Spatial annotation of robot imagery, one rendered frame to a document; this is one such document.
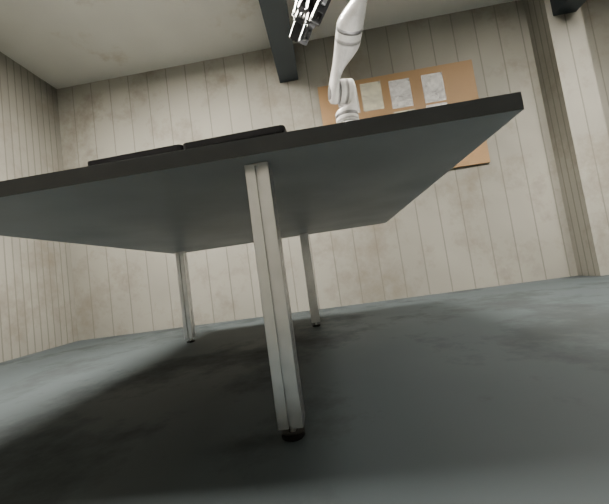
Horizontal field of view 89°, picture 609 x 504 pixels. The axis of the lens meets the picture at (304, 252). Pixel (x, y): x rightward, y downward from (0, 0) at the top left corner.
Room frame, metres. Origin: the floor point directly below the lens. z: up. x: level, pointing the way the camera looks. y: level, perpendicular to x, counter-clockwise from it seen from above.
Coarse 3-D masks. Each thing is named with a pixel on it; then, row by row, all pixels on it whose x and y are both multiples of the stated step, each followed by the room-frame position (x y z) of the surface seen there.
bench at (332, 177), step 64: (320, 128) 0.67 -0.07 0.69; (384, 128) 0.66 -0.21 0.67; (448, 128) 0.69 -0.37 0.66; (0, 192) 0.72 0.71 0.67; (64, 192) 0.75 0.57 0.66; (128, 192) 0.82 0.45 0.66; (192, 192) 0.89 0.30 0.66; (256, 192) 0.73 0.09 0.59; (320, 192) 1.10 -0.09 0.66; (384, 192) 1.24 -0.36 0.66; (256, 256) 0.73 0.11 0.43; (192, 320) 2.26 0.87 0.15
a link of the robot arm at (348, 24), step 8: (352, 0) 0.92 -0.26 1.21; (360, 0) 0.90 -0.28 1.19; (344, 8) 0.96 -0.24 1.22; (352, 8) 0.93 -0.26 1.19; (360, 8) 0.92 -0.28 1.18; (344, 16) 0.95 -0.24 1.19; (352, 16) 0.94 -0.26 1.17; (360, 16) 0.94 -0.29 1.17; (336, 24) 0.99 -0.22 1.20; (344, 24) 0.96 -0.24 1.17; (352, 24) 0.96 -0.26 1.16; (360, 24) 0.97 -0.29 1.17; (344, 32) 0.98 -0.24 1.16; (352, 32) 0.98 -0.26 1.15; (360, 32) 0.99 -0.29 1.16
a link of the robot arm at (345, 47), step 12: (336, 36) 1.01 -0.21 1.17; (348, 36) 0.99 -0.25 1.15; (360, 36) 1.01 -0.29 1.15; (336, 48) 1.04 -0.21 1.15; (348, 48) 1.02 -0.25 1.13; (336, 60) 1.07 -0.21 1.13; (348, 60) 1.06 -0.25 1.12; (336, 72) 1.10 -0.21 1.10; (336, 84) 1.14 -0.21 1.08; (336, 96) 1.18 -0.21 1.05
